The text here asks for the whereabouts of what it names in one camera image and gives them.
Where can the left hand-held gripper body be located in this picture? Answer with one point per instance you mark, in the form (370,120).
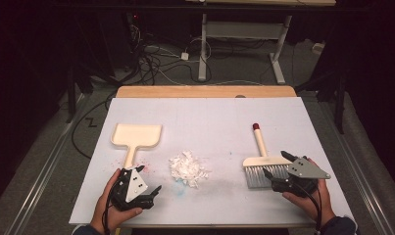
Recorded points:
(134,187)

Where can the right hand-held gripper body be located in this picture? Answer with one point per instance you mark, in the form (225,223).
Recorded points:
(306,169)

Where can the cream hand brush grey bristles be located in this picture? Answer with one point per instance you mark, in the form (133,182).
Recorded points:
(263,161)

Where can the cream plastic dustpan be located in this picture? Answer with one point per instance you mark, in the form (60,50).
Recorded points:
(136,135)

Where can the person's right hand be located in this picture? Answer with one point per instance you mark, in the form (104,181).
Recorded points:
(324,202)

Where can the person's left hand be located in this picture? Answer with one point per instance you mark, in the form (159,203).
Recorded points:
(103,209)

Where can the pile of white paper scraps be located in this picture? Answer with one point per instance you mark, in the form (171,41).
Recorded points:
(187,169)

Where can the black metal stand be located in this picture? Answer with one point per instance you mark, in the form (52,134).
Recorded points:
(340,104)

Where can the white table mat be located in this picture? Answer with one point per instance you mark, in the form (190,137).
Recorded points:
(211,124)

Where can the wooden table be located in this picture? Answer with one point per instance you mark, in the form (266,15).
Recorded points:
(205,91)

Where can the white power adapter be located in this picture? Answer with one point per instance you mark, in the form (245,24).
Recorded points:
(184,56)

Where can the metal floor rail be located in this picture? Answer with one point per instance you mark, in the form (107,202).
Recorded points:
(44,169)
(365,182)

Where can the white metal desk frame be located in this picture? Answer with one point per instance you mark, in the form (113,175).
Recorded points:
(203,49)

